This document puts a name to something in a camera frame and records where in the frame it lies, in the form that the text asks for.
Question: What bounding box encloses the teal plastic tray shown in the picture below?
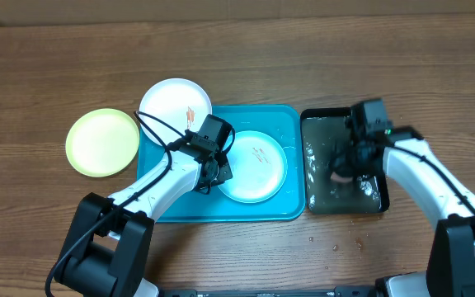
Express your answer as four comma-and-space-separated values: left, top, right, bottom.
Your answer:
159, 105, 306, 223

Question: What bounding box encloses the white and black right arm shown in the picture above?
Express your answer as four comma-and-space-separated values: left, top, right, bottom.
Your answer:
329, 126, 475, 296

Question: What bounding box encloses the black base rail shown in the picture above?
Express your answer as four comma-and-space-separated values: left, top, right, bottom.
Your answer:
158, 285, 384, 297

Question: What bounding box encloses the light blue plate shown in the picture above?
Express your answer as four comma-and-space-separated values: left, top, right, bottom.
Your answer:
219, 130, 288, 204

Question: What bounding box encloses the yellow-green plate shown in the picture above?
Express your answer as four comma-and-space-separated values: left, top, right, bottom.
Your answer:
65, 108, 139, 177

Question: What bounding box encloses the black water tray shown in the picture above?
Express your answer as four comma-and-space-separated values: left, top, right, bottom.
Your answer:
300, 107, 390, 215

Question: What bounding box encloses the white plate with red stain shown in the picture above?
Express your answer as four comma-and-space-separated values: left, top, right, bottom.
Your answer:
139, 78, 212, 144

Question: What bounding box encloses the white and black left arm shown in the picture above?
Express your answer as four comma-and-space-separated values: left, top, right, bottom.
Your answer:
45, 129, 236, 296

